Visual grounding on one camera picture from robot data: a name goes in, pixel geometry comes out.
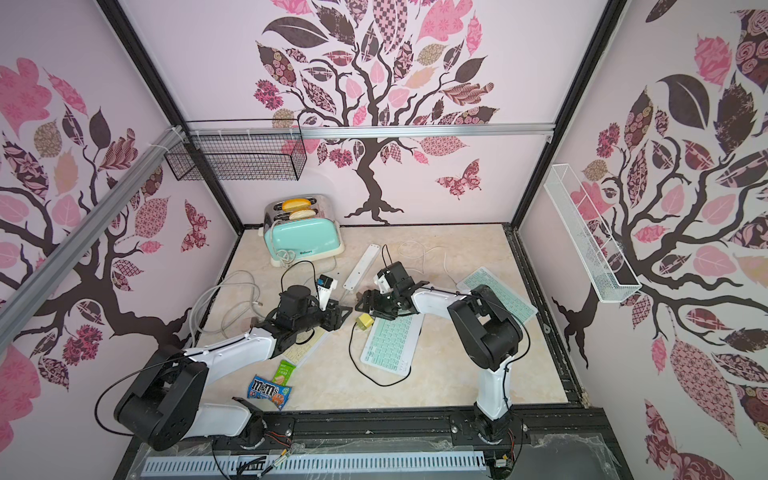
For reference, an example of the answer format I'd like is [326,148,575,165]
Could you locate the white power strip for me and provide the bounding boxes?
[343,244,381,292]

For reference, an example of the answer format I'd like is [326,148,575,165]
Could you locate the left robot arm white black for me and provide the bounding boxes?
[113,285,353,451]

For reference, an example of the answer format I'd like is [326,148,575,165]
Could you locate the black charging cable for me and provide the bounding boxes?
[346,317,415,389]

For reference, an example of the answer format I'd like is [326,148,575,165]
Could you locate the yellow bread slice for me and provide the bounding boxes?
[281,198,312,212]

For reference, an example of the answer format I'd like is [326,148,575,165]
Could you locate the yellow charger adapter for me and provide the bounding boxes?
[356,314,375,331]

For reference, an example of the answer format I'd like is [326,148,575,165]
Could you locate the black wire basket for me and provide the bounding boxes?
[164,120,308,181]

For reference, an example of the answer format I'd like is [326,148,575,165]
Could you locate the blue m&m's candy bag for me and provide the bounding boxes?
[247,375,292,411]

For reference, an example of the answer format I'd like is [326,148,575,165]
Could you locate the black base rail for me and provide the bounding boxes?
[134,406,607,448]

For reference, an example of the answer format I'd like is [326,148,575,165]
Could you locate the green wireless keyboard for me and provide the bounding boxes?
[360,314,424,376]

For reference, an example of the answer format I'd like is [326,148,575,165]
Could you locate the grey power strip cord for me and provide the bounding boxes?
[189,269,349,349]

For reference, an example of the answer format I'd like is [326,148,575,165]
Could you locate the white wire shelf basket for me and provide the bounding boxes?
[544,164,641,303]

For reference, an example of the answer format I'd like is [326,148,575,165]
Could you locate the mint green toaster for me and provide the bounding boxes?
[261,194,345,267]

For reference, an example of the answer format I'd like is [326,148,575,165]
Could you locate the white charging cable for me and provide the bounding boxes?
[395,239,469,287]

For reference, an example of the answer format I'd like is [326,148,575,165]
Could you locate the white vented cable duct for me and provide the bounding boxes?
[138,451,487,479]

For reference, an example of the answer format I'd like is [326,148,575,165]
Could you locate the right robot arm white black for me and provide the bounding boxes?
[354,262,527,444]

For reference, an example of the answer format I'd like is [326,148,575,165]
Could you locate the green snack packet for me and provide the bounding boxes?
[272,360,296,386]

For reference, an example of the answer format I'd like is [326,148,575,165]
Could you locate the yellow wireless keyboard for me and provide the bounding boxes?
[282,329,328,368]

